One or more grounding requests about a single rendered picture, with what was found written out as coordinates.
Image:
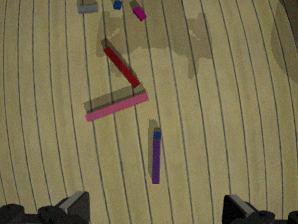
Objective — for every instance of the dark red rod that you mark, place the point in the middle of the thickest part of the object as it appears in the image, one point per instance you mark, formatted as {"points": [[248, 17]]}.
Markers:
{"points": [[123, 69]]}

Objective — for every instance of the purple rod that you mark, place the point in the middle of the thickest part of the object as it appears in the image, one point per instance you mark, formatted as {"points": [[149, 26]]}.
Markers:
{"points": [[156, 162]]}

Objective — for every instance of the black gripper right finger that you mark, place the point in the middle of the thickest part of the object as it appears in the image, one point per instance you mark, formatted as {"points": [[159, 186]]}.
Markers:
{"points": [[235, 208]]}

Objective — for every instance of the pink rod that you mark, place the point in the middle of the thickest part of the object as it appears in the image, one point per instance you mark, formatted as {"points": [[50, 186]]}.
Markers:
{"points": [[116, 107]]}

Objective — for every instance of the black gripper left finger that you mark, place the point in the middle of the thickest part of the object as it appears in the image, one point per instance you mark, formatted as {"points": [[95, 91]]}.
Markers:
{"points": [[69, 208]]}

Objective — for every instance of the short magenta rod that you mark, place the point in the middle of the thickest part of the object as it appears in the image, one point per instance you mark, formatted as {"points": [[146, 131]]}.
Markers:
{"points": [[139, 13]]}

